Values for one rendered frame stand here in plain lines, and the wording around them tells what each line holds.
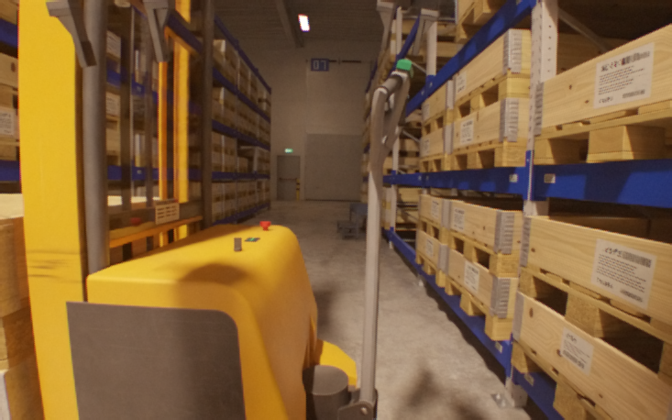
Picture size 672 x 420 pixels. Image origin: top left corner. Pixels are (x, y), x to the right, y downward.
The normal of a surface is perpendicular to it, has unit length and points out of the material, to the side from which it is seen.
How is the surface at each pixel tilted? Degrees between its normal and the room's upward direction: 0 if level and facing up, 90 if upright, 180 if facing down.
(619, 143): 90
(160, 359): 90
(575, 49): 90
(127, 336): 90
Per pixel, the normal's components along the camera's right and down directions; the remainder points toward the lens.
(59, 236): 0.00, 0.09
